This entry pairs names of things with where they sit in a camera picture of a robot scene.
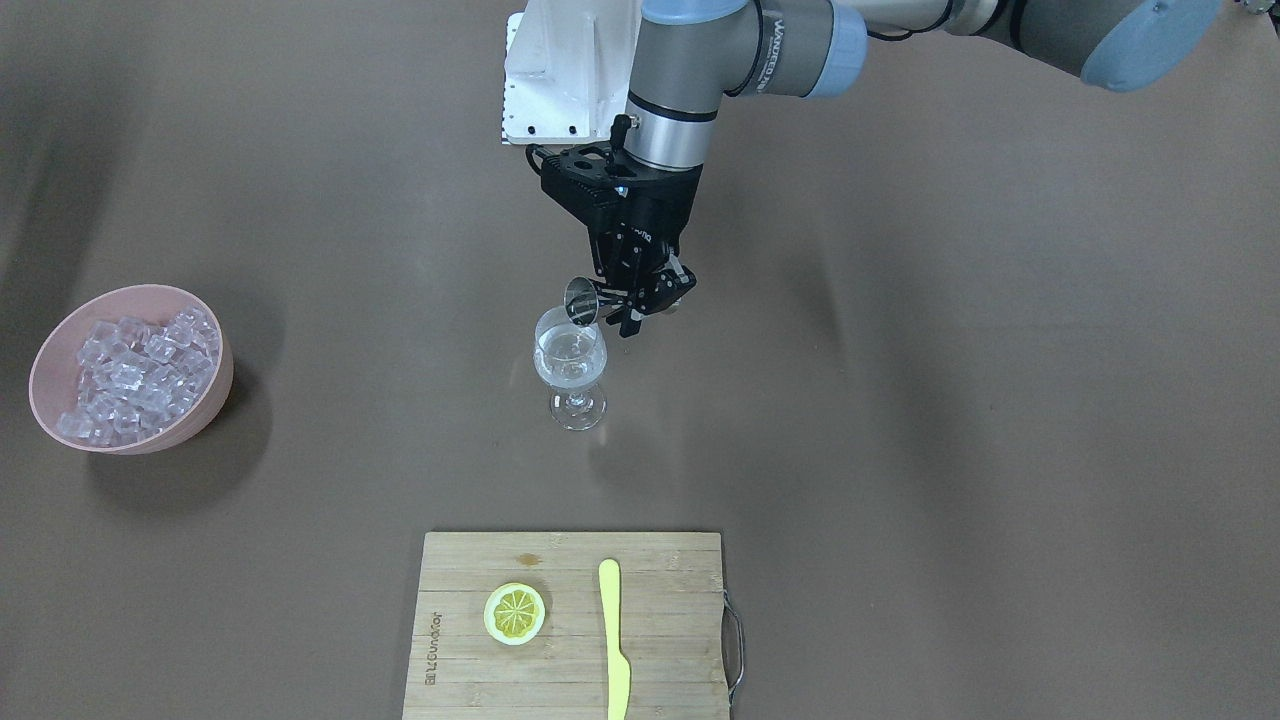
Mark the steel cocktail jigger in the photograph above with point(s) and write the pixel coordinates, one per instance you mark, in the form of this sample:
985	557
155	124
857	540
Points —
582	300

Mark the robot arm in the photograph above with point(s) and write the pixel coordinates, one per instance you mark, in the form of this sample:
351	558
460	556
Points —
691	55

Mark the white camera mast base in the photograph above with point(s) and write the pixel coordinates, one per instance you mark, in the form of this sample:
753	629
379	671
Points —
566	72

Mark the yellow plastic knife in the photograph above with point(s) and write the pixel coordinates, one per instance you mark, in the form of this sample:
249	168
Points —
619	672

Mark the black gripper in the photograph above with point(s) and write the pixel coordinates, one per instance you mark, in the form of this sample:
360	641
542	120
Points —
668	212

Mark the clear wine glass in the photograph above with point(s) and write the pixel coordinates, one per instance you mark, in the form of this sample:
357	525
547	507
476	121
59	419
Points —
570	359

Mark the pink bowl of ice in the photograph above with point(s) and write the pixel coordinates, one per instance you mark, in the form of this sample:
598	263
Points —
134	371

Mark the bamboo cutting board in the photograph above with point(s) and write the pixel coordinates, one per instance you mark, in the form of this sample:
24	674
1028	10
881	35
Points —
673	606

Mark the yellow lemon slice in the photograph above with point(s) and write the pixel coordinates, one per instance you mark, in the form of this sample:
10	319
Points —
514	613

